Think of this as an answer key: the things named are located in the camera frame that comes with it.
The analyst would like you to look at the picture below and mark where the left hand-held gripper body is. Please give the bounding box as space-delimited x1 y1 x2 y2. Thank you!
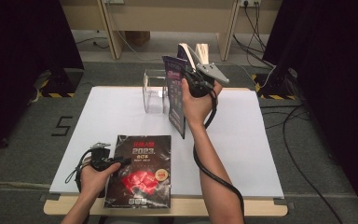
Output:
89 142 122 172

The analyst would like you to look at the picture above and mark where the black power cable with plug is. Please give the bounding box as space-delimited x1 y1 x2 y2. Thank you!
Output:
232 1 278 69

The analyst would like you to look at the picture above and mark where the beige wooden desk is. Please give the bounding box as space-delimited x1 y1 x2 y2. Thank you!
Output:
59 0 283 62

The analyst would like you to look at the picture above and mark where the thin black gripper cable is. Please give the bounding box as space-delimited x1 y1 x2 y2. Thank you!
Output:
64 148 94 194

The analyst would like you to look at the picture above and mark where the black magazine with red print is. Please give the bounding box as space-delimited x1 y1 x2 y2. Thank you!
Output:
103 133 172 209

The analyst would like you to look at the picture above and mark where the clear acrylic book rack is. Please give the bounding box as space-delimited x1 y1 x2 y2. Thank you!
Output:
142 68 171 115

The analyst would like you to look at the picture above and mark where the black stand base striped edge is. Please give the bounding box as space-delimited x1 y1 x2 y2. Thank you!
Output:
251 73 297 101
38 68 85 99

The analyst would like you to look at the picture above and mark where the wooden table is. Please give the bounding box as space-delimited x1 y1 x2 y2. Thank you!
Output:
43 85 288 217

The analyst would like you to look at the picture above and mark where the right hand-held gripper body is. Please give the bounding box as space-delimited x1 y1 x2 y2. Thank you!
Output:
186 63 230 98

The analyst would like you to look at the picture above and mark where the person's left hand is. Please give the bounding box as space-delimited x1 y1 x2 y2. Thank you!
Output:
79 161 122 200

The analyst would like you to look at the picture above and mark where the person's right hand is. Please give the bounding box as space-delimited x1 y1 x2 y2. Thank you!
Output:
181 77 224 131

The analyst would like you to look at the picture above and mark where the thick black gripper cable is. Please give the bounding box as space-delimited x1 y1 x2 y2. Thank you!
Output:
193 90 246 224

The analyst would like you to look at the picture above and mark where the black curtain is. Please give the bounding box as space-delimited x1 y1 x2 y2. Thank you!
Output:
262 0 358 216
0 0 85 162

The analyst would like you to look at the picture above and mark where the long black floor cable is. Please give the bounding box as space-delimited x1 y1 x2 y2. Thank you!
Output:
282 105 344 224

